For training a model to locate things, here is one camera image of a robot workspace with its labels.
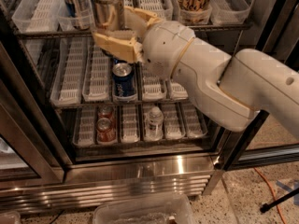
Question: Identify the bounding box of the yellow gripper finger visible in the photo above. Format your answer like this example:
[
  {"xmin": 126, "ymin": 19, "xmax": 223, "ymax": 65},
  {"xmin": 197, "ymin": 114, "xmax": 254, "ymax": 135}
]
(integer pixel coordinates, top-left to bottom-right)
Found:
[
  {"xmin": 123, "ymin": 6, "xmax": 163, "ymax": 41},
  {"xmin": 93, "ymin": 31, "xmax": 143, "ymax": 63}
]

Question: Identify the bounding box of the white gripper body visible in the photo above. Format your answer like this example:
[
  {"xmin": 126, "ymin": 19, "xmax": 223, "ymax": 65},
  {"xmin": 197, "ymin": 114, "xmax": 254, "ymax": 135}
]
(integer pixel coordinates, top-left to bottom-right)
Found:
[{"xmin": 142, "ymin": 21, "xmax": 195, "ymax": 79}]

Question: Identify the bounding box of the silver blue redbull can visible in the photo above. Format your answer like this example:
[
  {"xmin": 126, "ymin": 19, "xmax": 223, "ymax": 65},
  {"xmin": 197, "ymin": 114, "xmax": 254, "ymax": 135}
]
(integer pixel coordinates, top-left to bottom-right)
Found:
[
  {"xmin": 91, "ymin": 0, "xmax": 124, "ymax": 31},
  {"xmin": 64, "ymin": 0, "xmax": 91, "ymax": 30}
]

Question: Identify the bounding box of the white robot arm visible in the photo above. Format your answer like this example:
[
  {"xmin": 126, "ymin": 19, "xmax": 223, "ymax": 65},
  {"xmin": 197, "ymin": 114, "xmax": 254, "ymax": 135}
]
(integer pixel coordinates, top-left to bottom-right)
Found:
[{"xmin": 92, "ymin": 7, "xmax": 299, "ymax": 138}]

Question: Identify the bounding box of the rear blue pepsi can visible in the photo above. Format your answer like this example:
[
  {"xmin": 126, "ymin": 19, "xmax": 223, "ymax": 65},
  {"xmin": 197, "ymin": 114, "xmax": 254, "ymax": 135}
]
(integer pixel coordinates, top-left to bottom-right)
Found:
[{"xmin": 113, "ymin": 58, "xmax": 124, "ymax": 64}]

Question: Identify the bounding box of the blue pepsi can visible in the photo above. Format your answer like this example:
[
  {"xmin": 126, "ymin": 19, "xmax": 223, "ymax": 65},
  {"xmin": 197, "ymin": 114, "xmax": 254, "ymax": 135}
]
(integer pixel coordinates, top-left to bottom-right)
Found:
[
  {"xmin": 113, "ymin": 58, "xmax": 124, "ymax": 64},
  {"xmin": 112, "ymin": 63, "xmax": 135, "ymax": 98}
]

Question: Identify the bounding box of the front blue pepsi can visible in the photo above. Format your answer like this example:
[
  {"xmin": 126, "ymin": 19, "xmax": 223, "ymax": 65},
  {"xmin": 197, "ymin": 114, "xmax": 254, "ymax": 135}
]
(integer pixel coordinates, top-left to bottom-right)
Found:
[{"xmin": 112, "ymin": 63, "xmax": 135, "ymax": 98}]

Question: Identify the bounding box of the rear red soda can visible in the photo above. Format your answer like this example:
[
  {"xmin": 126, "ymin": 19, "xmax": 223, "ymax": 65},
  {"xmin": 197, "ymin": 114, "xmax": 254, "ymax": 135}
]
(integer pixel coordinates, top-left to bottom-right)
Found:
[{"xmin": 98, "ymin": 105, "xmax": 116, "ymax": 124}]

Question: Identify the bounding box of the red soda can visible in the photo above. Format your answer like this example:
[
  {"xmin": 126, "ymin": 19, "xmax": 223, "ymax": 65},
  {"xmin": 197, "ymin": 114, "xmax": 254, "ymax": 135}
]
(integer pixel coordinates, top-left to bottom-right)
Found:
[
  {"xmin": 98, "ymin": 105, "xmax": 116, "ymax": 124},
  {"xmin": 96, "ymin": 118, "xmax": 116, "ymax": 143}
]

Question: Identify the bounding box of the front red soda can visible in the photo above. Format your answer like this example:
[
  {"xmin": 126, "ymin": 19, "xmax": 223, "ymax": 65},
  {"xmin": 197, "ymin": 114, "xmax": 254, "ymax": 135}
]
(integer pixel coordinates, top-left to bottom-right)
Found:
[{"xmin": 96, "ymin": 118, "xmax": 116, "ymax": 143}]

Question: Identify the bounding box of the fridge glass door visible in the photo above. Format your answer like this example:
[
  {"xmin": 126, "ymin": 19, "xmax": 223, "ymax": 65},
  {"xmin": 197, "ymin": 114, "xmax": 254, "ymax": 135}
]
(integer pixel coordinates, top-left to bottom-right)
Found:
[{"xmin": 0, "ymin": 43, "xmax": 65, "ymax": 189}]

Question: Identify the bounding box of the clear water bottle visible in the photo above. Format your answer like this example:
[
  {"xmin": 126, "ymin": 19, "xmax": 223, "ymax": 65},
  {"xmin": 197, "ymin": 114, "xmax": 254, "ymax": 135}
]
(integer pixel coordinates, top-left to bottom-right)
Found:
[{"xmin": 146, "ymin": 106, "xmax": 164, "ymax": 141}]

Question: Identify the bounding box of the clear plastic bin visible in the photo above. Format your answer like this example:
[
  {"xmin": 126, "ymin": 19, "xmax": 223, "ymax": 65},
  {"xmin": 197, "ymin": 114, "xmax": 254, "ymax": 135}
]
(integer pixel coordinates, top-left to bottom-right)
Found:
[{"xmin": 93, "ymin": 193, "xmax": 196, "ymax": 224}]

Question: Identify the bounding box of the black tripod leg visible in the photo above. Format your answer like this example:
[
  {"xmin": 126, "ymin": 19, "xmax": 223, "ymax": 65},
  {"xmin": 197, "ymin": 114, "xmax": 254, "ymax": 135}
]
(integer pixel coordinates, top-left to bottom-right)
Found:
[{"xmin": 260, "ymin": 188, "xmax": 299, "ymax": 213}]

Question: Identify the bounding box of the small clear container corner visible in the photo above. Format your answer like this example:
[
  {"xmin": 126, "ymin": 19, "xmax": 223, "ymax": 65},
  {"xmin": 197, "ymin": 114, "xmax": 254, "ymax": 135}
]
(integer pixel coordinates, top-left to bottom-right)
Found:
[{"xmin": 0, "ymin": 211, "xmax": 21, "ymax": 224}]

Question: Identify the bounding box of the middle wire shelf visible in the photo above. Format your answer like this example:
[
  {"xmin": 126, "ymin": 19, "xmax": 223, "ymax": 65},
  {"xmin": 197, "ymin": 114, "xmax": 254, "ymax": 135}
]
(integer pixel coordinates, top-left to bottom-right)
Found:
[{"xmin": 52, "ymin": 96, "xmax": 188, "ymax": 109}]

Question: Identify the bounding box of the wire shelf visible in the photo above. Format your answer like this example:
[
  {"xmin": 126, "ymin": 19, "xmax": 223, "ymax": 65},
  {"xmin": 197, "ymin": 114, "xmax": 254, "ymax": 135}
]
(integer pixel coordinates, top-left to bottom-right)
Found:
[
  {"xmin": 15, "ymin": 22, "xmax": 252, "ymax": 39},
  {"xmin": 52, "ymin": 96, "xmax": 188, "ymax": 109}
]

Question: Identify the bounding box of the top wire shelf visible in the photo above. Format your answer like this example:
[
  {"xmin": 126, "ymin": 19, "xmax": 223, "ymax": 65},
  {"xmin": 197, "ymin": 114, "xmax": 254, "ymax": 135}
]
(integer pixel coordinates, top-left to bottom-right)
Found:
[{"xmin": 15, "ymin": 22, "xmax": 252, "ymax": 39}]

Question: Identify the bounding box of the orange cable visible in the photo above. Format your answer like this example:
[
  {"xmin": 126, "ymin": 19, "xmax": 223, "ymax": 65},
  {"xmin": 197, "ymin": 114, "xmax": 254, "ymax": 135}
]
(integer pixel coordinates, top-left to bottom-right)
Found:
[{"xmin": 253, "ymin": 167, "xmax": 288, "ymax": 224}]

